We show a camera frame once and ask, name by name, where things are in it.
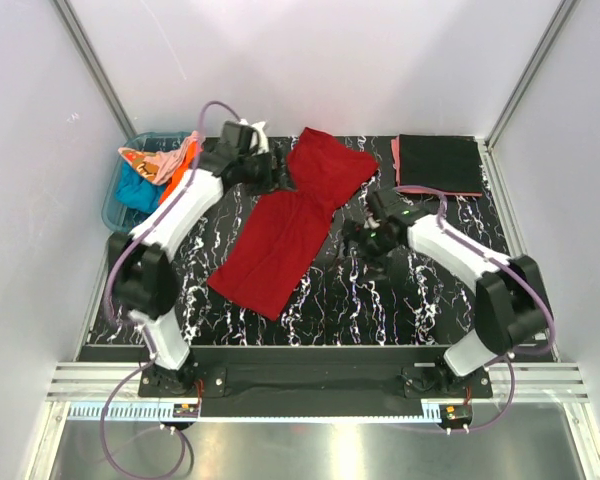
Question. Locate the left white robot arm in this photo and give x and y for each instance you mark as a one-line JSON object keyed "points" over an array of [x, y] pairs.
{"points": [[142, 279]]}

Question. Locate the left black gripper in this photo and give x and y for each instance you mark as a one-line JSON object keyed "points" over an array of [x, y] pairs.
{"points": [[275, 171]]}

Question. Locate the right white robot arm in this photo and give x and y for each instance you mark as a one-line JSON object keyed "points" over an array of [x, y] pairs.
{"points": [[510, 304]]}

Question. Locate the pink printed t shirt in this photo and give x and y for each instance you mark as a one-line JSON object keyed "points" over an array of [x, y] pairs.
{"points": [[161, 157]]}

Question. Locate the blue plastic bin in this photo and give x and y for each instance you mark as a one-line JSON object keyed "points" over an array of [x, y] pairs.
{"points": [[115, 215]]}

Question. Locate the blue t shirt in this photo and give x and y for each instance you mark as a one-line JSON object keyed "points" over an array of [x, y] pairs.
{"points": [[133, 191]]}

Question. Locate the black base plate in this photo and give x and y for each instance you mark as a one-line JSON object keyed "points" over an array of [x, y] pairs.
{"points": [[315, 381]]}

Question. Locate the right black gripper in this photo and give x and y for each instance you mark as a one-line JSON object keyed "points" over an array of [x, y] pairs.
{"points": [[359, 240]]}

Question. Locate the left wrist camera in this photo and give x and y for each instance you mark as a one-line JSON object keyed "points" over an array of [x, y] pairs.
{"points": [[244, 137]]}

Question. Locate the red t shirt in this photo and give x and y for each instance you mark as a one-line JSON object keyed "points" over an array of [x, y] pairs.
{"points": [[286, 230]]}

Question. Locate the white slotted cable duct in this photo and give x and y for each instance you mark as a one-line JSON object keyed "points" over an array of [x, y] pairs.
{"points": [[174, 412]]}

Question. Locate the orange t shirt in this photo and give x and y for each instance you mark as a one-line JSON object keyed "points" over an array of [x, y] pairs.
{"points": [[177, 176]]}

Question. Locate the folded black t shirt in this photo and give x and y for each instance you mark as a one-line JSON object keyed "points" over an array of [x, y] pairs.
{"points": [[440, 162]]}

